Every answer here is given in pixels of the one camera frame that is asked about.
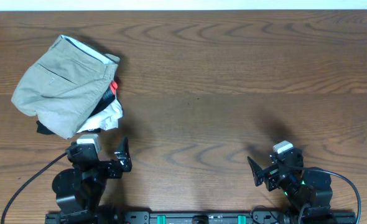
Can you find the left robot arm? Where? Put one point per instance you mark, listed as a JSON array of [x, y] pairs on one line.
[[79, 189]]

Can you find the red garment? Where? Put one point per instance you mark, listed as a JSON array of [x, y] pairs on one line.
[[113, 86]]

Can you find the black garment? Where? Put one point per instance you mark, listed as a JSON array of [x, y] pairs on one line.
[[107, 98]]

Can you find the white bottom garment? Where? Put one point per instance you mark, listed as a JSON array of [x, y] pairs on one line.
[[106, 119]]

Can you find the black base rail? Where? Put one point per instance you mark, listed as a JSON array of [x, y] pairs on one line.
[[258, 216]]

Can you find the khaki grey shorts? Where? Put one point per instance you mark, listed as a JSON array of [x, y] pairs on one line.
[[64, 86]]

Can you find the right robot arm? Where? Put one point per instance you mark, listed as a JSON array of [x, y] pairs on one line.
[[308, 190]]

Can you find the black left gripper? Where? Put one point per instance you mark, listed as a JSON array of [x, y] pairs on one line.
[[116, 168]]

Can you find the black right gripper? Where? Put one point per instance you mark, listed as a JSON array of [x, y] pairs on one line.
[[272, 177]]

